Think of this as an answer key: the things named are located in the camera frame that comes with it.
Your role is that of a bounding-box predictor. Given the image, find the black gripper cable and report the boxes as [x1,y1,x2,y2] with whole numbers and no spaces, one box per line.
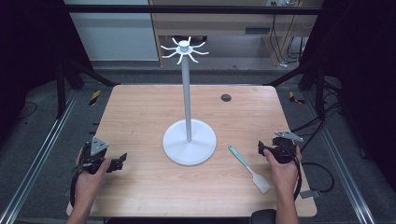
[69,167,84,209]
[289,146,304,202]

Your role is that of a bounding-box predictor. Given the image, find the black looped floor cable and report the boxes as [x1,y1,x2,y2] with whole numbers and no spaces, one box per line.
[300,161,336,193]

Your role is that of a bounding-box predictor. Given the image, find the person's right hand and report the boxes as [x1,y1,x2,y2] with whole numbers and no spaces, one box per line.
[262,145,303,196]

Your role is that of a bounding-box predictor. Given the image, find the teal handled white spatula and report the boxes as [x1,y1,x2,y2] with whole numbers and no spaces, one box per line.
[228,145,271,194]

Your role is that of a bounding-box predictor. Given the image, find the yellow black tape marker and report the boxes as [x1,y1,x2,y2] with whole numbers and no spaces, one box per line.
[89,90,103,106]
[288,91,306,105]

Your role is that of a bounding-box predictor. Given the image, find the white cabinet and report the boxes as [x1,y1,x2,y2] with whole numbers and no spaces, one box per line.
[63,0,160,62]

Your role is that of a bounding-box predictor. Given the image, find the bundle of hanging black cables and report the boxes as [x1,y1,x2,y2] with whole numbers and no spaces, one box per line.
[268,1,309,68]

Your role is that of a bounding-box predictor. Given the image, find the white hook stand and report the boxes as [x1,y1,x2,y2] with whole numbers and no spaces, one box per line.
[160,35,218,167]

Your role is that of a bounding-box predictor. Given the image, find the black chair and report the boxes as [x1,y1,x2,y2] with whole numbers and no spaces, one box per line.
[250,208,277,224]

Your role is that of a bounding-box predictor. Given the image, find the person's left hand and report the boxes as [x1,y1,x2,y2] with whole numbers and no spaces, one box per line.
[75,147,112,200]

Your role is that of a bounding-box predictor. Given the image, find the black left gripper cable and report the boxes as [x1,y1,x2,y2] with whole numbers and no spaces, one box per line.
[69,167,84,209]

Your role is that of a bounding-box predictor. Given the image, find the black floor cables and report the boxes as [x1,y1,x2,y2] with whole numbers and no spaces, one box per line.
[290,77,344,153]

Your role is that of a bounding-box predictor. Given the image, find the grey cable tag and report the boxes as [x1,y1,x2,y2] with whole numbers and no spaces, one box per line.
[300,189,321,200]

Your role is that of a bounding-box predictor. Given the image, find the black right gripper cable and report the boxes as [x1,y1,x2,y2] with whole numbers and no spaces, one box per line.
[289,146,304,202]

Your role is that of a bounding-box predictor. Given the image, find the black horizontal frame bar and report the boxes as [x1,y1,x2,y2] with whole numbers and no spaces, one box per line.
[61,4,323,15]

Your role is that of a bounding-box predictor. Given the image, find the silver floor rail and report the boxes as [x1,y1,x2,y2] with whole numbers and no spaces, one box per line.
[0,89,79,224]
[303,91,377,224]

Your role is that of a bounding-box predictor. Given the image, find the black metal frame stand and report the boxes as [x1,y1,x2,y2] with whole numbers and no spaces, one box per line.
[266,61,327,120]
[55,59,120,119]

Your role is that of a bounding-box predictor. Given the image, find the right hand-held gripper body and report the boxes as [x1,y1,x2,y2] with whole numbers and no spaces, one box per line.
[262,130,304,165]

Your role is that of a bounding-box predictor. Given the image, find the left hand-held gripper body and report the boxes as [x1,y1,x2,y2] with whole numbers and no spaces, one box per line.
[76,135,110,175]

